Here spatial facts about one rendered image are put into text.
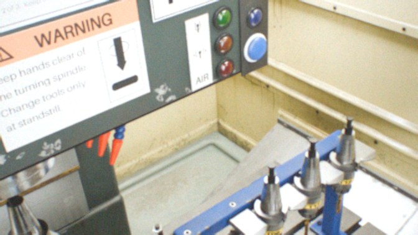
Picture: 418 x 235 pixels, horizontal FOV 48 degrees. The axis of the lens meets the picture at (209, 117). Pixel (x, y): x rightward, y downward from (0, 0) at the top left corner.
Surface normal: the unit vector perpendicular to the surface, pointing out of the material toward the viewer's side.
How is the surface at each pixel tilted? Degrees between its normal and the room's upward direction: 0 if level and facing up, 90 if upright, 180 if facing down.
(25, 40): 90
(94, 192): 90
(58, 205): 90
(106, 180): 90
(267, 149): 24
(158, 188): 0
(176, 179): 0
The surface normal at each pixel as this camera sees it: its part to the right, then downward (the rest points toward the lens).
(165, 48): 0.62, 0.41
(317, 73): -0.78, 0.39
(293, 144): -0.38, -0.60
